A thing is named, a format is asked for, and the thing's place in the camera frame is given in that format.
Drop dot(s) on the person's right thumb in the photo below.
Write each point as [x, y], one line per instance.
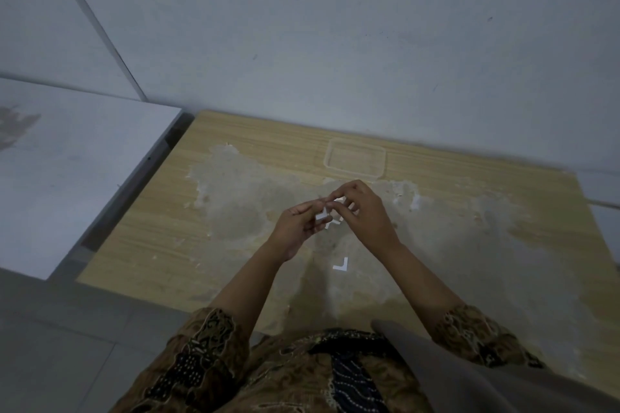
[339, 211]

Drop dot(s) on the person's left forearm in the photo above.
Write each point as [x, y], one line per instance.
[247, 289]

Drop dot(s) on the person's left hand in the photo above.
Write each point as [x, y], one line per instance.
[289, 231]

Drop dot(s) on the person's right hand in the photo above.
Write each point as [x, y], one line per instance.
[370, 219]

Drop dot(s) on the clear square plastic container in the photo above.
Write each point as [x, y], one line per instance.
[355, 158]

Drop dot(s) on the person's left thumb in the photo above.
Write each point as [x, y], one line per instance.
[310, 206]

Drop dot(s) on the brown batik shirt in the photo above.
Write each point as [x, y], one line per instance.
[271, 374]

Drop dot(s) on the grey headscarf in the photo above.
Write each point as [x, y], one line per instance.
[484, 383]

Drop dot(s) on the person's right forearm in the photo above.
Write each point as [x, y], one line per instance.
[421, 282]

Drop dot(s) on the white side table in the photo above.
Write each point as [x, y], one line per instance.
[63, 175]

